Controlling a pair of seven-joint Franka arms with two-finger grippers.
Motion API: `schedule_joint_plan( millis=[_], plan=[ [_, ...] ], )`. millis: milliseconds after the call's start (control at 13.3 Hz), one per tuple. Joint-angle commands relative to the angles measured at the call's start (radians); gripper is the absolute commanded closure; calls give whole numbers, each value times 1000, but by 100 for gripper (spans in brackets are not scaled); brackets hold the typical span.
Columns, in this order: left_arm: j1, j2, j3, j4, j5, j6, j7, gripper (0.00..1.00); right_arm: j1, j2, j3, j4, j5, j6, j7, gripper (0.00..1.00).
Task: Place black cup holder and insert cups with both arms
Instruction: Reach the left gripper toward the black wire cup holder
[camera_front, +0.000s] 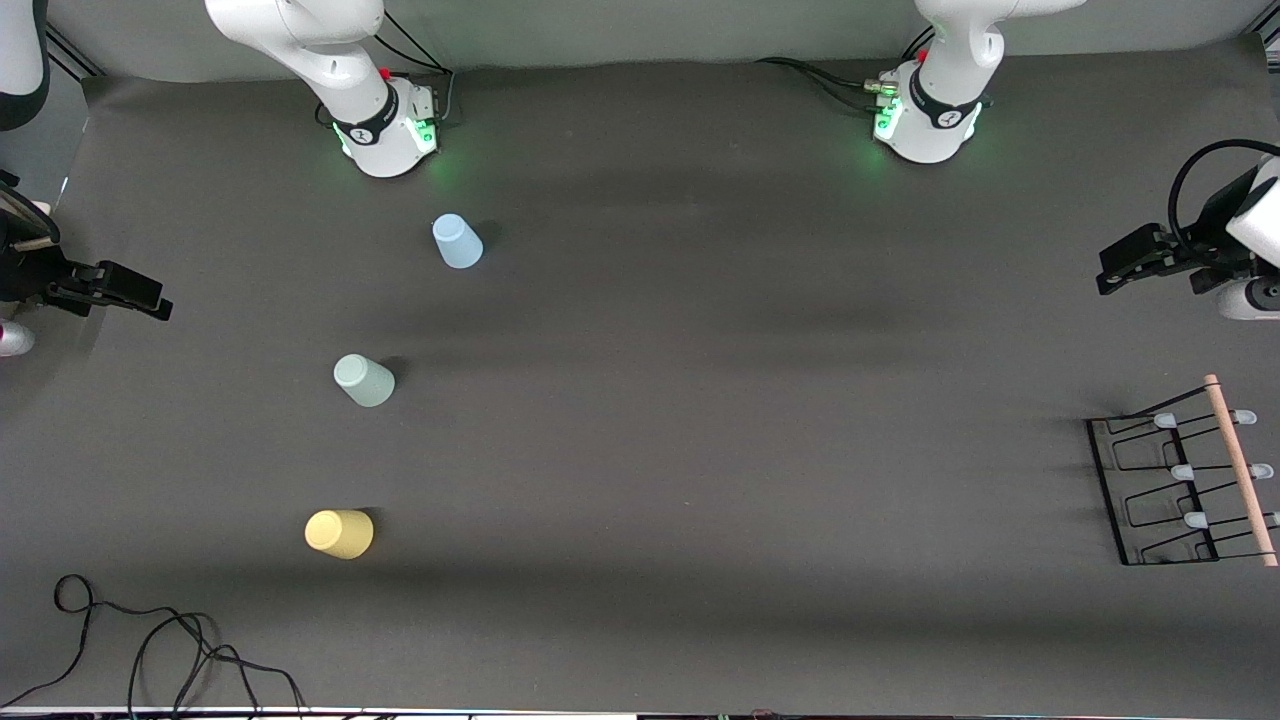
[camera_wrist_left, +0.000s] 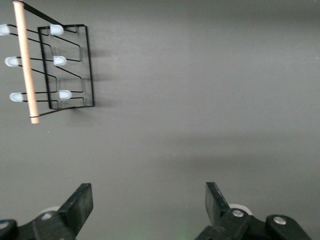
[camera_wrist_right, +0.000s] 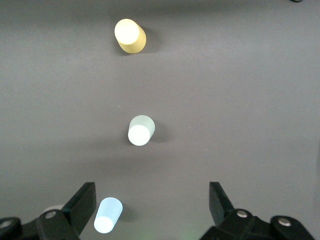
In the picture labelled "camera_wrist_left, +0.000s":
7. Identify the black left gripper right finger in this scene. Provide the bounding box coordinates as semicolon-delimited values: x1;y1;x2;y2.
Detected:
194;181;313;240

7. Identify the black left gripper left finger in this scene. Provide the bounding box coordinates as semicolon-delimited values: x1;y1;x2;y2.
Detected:
0;183;94;240

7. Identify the black wire cup holder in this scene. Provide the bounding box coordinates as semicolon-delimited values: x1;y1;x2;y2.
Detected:
0;0;96;125

